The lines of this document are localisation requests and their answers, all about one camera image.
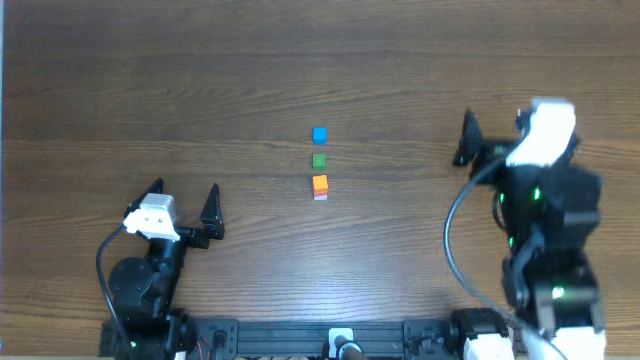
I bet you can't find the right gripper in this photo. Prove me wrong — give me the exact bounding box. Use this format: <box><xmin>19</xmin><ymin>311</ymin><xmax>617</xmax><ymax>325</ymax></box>
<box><xmin>452</xmin><ymin>109</ymin><xmax>521</xmax><ymax>176</ymax></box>

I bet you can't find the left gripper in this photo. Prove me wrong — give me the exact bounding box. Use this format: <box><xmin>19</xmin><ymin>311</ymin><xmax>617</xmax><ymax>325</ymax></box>
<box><xmin>124</xmin><ymin>177</ymin><xmax>226</xmax><ymax>251</ymax></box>

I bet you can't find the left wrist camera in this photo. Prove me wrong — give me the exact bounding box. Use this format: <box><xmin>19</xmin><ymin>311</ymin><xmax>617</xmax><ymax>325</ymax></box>
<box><xmin>122</xmin><ymin>193</ymin><xmax>181</xmax><ymax>242</ymax></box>

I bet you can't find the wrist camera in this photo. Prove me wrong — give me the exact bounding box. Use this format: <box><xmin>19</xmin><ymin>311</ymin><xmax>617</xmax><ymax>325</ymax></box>
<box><xmin>504</xmin><ymin>97</ymin><xmax>578</xmax><ymax>169</ymax></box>
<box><xmin>122</xmin><ymin>193</ymin><xmax>181</xmax><ymax>242</ymax></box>

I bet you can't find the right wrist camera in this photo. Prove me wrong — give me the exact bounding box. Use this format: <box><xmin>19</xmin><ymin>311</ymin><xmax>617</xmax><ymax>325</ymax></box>
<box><xmin>504</xmin><ymin>97</ymin><xmax>578</xmax><ymax>169</ymax></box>

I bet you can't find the black cable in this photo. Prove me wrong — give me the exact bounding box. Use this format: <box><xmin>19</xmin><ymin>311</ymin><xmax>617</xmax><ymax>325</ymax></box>
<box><xmin>443</xmin><ymin>157</ymin><xmax>569</xmax><ymax>360</ymax></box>
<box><xmin>95</xmin><ymin>224</ymin><xmax>132</xmax><ymax>360</ymax></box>

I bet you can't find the mounting rail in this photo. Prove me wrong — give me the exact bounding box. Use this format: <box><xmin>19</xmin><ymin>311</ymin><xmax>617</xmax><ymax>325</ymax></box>
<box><xmin>99</xmin><ymin>318</ymin><xmax>466</xmax><ymax>359</ymax></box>

